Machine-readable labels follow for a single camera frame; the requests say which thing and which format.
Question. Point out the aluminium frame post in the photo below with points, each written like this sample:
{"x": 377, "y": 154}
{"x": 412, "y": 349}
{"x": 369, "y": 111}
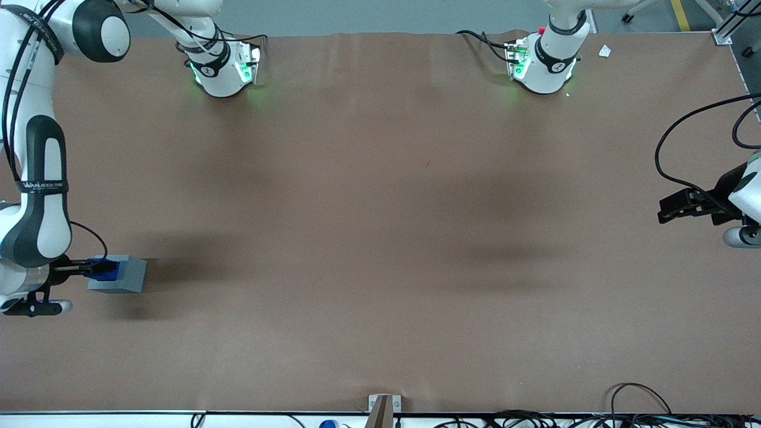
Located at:
{"x": 722, "y": 37}

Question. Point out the table cover mat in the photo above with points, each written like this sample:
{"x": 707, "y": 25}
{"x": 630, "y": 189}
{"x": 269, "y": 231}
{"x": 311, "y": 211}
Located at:
{"x": 380, "y": 238}

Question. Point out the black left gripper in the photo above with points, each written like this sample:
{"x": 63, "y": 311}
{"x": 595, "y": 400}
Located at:
{"x": 722, "y": 198}

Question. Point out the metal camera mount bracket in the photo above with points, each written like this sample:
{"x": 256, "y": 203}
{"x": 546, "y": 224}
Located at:
{"x": 383, "y": 410}

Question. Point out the blue plastic block part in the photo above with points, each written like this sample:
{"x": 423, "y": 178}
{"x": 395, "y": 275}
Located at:
{"x": 113, "y": 276}

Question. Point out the black caster wheel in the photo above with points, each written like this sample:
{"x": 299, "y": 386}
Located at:
{"x": 626, "y": 18}

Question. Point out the blue bottle cap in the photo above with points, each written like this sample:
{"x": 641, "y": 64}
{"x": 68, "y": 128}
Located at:
{"x": 328, "y": 424}

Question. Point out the small black clamp block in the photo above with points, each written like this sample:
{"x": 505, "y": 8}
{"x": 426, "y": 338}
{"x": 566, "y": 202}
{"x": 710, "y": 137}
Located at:
{"x": 749, "y": 52}

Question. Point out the white paper scrap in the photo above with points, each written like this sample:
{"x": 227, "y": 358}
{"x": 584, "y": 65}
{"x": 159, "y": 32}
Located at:
{"x": 604, "y": 52}

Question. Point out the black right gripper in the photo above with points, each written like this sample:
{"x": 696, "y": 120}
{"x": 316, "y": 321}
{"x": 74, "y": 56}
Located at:
{"x": 60, "y": 267}

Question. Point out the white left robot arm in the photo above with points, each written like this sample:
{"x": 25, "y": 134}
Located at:
{"x": 550, "y": 65}

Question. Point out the gray square socket base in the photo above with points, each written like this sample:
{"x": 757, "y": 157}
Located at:
{"x": 133, "y": 276}

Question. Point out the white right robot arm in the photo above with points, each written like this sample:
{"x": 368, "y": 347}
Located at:
{"x": 38, "y": 208}

